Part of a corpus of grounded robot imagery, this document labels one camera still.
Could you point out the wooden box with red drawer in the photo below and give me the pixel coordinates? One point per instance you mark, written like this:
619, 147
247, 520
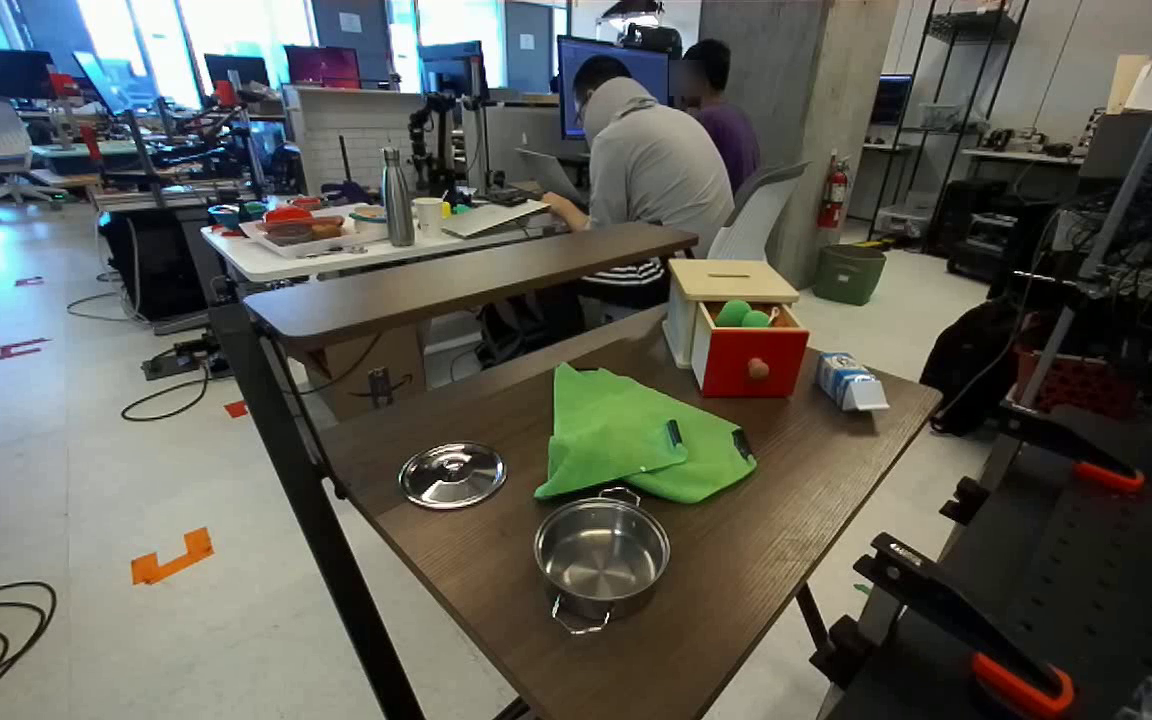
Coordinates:
733, 361

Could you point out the small silver pot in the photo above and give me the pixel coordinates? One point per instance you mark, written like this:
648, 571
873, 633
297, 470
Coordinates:
603, 558

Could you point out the black orange clamp near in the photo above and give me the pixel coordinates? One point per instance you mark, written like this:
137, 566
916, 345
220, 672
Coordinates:
997, 665

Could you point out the red fire extinguisher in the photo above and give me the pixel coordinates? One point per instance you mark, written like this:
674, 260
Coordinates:
834, 198

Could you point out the green cloth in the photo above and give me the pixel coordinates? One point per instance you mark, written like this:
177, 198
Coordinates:
612, 431

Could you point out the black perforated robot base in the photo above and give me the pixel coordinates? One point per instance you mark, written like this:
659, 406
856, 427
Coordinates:
1056, 566

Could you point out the silver water bottle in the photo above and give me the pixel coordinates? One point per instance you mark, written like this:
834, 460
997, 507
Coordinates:
396, 203

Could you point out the green ball in drawer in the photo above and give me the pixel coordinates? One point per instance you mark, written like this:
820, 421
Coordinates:
740, 313

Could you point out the black orange clamp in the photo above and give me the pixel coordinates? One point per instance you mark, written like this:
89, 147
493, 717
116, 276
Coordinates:
997, 665
1089, 460

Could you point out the black orange clamp far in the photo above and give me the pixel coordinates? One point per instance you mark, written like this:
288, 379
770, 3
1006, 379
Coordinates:
1089, 460

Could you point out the green bin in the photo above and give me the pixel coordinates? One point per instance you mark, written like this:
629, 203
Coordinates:
848, 272

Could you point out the silver pot lid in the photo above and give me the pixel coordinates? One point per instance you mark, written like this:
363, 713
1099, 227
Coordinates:
448, 476

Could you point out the person in purple shirt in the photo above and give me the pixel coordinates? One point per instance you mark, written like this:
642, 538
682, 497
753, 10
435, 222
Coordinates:
701, 85

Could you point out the person in grey hoodie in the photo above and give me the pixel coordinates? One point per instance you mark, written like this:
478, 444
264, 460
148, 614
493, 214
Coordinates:
646, 165

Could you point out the white desk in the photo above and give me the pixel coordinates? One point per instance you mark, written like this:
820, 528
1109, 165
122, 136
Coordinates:
363, 241

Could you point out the small milk carton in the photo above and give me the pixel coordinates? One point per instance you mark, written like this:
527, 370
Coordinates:
848, 384

